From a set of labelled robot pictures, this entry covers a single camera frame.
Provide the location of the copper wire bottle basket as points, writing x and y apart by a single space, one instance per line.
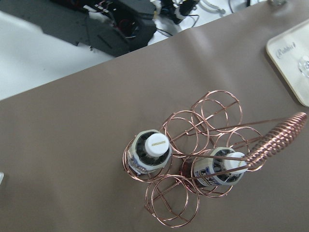
214 120

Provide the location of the tea bottle lower left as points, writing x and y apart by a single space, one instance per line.
149 152

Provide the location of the tea bottle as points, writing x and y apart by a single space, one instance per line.
205 171
149 152

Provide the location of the tea bottle lower right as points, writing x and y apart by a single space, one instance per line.
205 171

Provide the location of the black equipment case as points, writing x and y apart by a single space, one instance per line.
115 27

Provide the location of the cream rabbit tray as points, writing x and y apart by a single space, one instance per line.
289 51

